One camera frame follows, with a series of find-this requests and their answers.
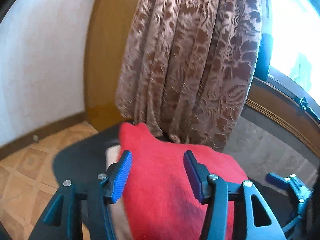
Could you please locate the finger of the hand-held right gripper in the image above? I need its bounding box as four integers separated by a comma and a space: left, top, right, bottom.
265, 172, 312, 203

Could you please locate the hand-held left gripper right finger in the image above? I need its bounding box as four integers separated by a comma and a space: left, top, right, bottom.
183, 150, 287, 240

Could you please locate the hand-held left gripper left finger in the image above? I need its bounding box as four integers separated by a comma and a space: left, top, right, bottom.
29, 150, 133, 240

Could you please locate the red knit sweater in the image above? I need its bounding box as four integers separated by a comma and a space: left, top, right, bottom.
117, 122, 250, 240

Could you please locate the black padded bench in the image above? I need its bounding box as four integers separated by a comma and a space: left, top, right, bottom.
27, 124, 310, 240

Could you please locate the brown wooden door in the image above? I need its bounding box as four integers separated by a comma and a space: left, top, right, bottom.
84, 0, 148, 133

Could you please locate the brown floral curtain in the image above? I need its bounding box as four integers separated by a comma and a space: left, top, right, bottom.
115, 0, 263, 153

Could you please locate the wooden framed window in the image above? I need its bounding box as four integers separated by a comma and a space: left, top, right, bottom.
246, 0, 320, 153

